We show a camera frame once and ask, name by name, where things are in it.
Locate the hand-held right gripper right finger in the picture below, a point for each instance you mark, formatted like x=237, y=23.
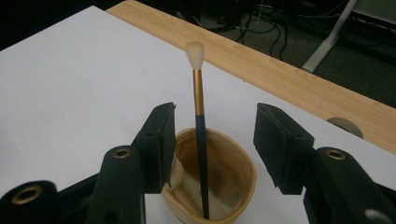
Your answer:
x=289, y=149

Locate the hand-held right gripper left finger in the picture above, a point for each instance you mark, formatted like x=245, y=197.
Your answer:
x=124, y=180

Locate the small brown wooden cup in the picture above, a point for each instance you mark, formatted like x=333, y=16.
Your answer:
x=230, y=180

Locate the black gold makeup brush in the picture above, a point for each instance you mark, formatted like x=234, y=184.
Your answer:
x=199, y=99

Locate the grey round table grommet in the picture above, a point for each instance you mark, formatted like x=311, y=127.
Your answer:
x=345, y=126

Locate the white board sheet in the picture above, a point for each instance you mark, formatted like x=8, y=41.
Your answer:
x=77, y=93

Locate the white metal desk frame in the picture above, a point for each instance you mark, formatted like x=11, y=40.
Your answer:
x=327, y=40

